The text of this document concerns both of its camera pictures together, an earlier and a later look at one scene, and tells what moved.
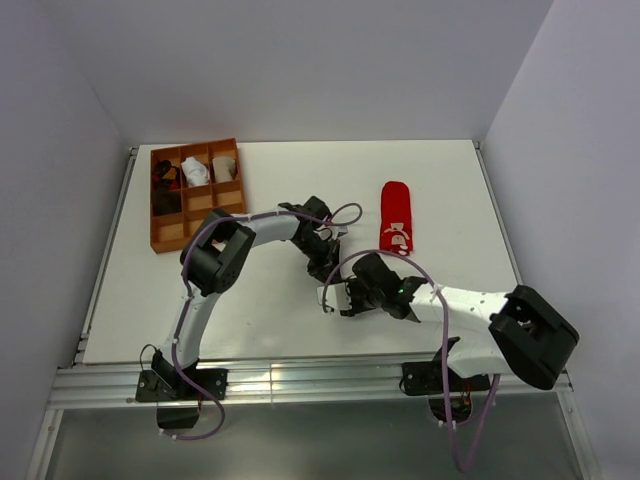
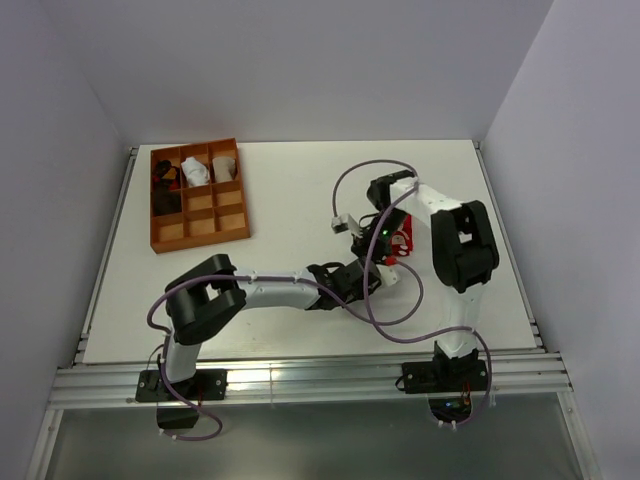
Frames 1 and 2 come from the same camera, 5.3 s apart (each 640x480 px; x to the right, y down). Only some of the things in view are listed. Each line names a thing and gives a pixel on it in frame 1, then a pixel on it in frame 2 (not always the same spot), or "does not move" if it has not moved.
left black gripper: x=319 y=269 → x=359 y=295
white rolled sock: x=195 y=172 does not move
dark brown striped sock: x=164 y=201 does not move
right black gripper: x=353 y=283 → x=361 y=245
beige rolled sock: x=224 y=168 does not move
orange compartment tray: x=188 y=183 does not move
